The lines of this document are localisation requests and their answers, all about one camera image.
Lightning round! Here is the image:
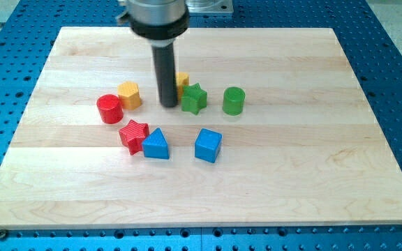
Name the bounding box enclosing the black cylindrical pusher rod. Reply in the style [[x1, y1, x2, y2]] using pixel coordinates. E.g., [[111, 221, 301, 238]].
[[152, 43, 178, 107]]

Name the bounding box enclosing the yellow heart block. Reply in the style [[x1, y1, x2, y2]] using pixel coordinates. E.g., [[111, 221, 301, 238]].
[[176, 72, 190, 100]]

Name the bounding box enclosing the light wooden board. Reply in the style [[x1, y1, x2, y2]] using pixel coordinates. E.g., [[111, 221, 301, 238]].
[[0, 27, 402, 229]]

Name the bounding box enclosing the yellow hexagon block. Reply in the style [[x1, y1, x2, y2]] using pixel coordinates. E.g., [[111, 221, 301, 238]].
[[117, 81, 142, 110]]

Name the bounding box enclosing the green star block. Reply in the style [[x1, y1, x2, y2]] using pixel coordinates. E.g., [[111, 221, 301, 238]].
[[181, 83, 207, 115]]

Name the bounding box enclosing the red cylinder block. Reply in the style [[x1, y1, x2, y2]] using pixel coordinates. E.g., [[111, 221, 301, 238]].
[[96, 94, 124, 124]]

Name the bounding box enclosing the green cylinder block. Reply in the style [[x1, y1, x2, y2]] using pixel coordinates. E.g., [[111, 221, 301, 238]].
[[222, 86, 246, 116]]

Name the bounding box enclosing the red star block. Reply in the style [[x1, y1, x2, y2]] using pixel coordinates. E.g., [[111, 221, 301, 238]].
[[119, 119, 149, 155]]

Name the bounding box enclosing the blue triangle block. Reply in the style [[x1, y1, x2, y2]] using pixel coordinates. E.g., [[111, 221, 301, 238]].
[[142, 128, 170, 159]]

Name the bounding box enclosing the blue cube block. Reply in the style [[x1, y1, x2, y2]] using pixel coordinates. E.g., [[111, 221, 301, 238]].
[[195, 128, 223, 163]]

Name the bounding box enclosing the blue perforated table plate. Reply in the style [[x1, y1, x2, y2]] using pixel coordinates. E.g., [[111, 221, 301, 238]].
[[0, 1, 402, 250]]

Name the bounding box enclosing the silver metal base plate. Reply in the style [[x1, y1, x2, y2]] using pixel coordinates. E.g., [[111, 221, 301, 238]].
[[185, 0, 234, 16]]

